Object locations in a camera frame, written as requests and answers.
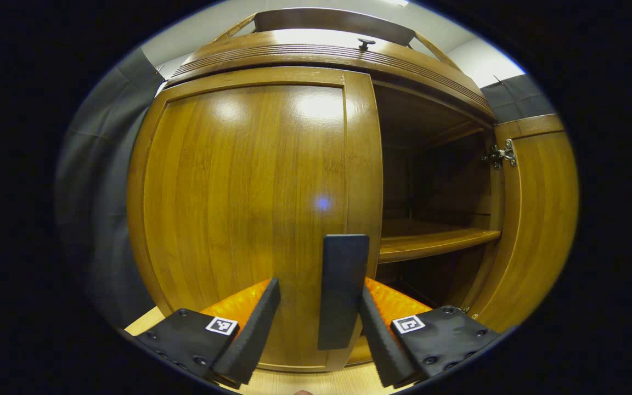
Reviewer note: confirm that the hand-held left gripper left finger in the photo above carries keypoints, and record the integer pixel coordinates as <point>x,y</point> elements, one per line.
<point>253,334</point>

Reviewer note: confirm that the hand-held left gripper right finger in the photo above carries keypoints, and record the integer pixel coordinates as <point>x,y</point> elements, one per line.
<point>382,340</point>

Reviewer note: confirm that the wooden inner cabinet shelf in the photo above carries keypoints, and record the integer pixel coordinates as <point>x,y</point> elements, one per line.
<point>431,244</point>

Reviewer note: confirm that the wooden double-door shoe cabinet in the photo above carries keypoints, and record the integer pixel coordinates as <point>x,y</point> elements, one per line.
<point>442,175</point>

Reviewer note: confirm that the metal door hinge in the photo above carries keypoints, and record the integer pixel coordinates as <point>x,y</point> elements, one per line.
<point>505,153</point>

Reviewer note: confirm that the wooden cabinet drawer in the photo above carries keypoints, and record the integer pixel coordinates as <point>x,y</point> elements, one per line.
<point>294,41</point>

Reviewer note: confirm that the black round drawer knob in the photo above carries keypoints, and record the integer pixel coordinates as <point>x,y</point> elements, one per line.
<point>366,43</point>

